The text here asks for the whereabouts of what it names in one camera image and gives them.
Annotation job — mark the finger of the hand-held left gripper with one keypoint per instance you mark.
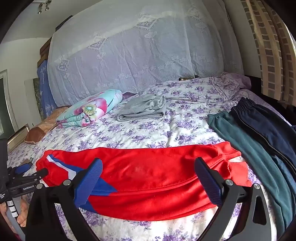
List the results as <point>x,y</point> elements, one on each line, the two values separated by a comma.
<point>23,168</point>
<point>39,173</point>

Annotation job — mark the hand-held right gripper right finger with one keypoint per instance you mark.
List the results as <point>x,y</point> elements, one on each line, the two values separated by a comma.
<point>208,183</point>

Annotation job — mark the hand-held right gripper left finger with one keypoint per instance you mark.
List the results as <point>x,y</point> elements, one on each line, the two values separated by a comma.
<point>92,176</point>

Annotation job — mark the red pants with blue stripe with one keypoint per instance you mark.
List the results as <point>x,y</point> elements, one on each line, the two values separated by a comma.
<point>150,176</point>

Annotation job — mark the navy pants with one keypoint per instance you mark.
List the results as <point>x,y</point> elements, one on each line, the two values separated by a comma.
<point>266,125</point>

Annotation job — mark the folded grey pants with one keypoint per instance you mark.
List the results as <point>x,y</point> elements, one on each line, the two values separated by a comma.
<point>143,109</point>

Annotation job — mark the person's left hand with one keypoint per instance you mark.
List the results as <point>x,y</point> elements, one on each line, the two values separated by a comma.
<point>23,215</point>

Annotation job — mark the brown pillow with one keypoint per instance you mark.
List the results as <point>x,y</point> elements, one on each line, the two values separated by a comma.
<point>37,134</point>

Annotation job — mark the folded dark clothes stack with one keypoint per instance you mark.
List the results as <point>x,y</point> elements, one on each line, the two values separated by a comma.
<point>242,143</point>

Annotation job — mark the folded floral quilt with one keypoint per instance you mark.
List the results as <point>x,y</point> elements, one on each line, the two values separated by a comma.
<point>92,106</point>

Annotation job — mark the purple floral bedsheet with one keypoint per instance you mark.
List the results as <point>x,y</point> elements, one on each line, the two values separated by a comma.
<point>161,129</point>

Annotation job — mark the blue patterned cloth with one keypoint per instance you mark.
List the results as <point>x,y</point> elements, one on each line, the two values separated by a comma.
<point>45,92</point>

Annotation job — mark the purple floral garment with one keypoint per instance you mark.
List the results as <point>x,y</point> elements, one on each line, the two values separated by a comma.
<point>229,85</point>

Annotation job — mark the brown box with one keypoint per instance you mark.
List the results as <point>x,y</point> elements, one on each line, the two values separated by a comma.
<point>45,49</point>

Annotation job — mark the white lace mosquito net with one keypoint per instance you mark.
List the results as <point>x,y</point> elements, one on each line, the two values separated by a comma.
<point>138,46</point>

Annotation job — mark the checkered beige curtain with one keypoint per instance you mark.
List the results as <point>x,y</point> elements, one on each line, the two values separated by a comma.
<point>268,46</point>

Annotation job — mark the ceiling spot lamp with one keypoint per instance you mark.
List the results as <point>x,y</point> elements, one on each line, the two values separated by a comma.
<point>40,9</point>

